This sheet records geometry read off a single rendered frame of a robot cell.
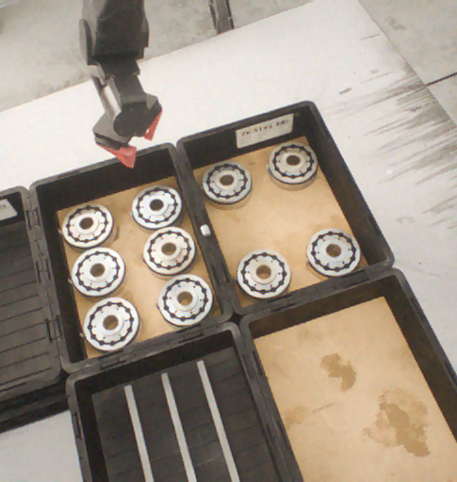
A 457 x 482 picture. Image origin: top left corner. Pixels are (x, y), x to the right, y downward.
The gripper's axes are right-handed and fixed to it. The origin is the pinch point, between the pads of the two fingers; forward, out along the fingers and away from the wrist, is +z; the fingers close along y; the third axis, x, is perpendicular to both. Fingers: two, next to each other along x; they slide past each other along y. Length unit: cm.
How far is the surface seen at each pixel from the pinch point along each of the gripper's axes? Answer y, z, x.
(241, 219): 6.8, 23.6, -14.9
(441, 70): 148, 104, -35
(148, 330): -22.0, 24.2, -9.4
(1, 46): 84, 99, 150
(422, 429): -17, 26, -60
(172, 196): 4.4, 20.4, -0.5
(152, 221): -2.7, 20.3, 0.3
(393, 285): 3, 18, -47
